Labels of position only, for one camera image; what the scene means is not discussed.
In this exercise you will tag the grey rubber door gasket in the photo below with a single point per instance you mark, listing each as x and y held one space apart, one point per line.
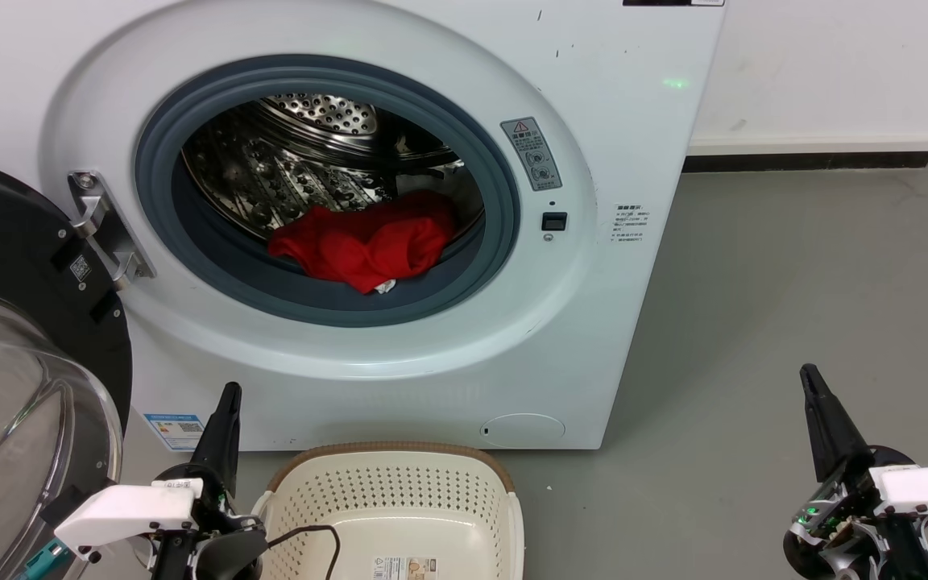
206 274

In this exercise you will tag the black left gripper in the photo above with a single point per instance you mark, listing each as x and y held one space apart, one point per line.
218 511

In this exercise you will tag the red garment white stripes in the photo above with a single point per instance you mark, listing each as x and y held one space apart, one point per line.
359 242

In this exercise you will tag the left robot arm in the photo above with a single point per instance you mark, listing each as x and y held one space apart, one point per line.
218 557

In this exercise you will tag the grey warning sticker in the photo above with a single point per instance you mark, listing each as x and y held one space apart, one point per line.
532 153

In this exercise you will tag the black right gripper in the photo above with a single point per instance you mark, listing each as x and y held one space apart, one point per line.
834 532

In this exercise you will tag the white black wall baseboard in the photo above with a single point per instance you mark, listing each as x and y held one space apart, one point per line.
810 153

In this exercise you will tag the white QR code sticker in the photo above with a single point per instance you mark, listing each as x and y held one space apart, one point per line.
80 268

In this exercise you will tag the washing machine door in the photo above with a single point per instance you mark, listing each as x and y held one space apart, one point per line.
5 242

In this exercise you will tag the cream perforated laundry basket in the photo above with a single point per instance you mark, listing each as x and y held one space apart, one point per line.
399 499

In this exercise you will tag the metal washing machine door hinge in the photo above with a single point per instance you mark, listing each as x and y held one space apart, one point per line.
105 229

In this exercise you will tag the blue white energy label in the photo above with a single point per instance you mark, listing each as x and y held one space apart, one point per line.
176 432

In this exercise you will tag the round white filter cover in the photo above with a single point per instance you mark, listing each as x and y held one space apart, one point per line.
522 430

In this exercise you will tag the printed paper product label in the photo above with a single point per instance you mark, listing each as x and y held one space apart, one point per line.
404 568

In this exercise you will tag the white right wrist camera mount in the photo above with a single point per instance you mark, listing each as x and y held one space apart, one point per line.
927 487

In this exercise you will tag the white front-load washing machine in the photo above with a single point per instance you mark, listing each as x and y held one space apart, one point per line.
399 395

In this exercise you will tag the small printed text label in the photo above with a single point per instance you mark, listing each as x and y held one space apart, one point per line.
630 222

